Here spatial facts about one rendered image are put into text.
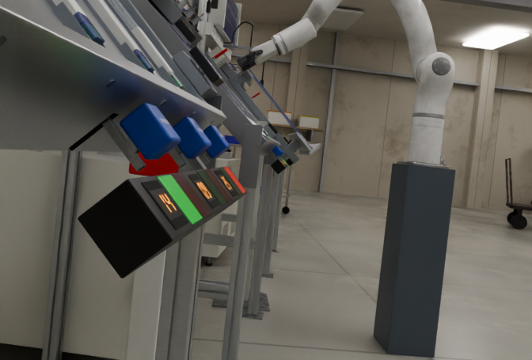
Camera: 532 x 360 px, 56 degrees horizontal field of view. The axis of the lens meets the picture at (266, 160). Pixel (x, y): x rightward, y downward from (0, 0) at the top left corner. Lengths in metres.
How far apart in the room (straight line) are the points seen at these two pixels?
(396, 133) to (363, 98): 0.99
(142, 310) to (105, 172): 0.53
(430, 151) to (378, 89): 8.79
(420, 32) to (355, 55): 8.68
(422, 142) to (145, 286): 1.24
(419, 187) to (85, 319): 1.21
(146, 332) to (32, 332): 0.63
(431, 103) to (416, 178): 0.29
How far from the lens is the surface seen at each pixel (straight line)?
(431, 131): 1.97
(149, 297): 1.07
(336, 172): 10.45
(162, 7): 1.84
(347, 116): 10.51
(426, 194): 1.94
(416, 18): 2.04
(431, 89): 1.96
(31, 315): 1.65
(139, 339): 1.10
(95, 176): 1.50
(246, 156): 1.35
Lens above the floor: 0.69
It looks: 1 degrees down
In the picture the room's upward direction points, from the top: 6 degrees clockwise
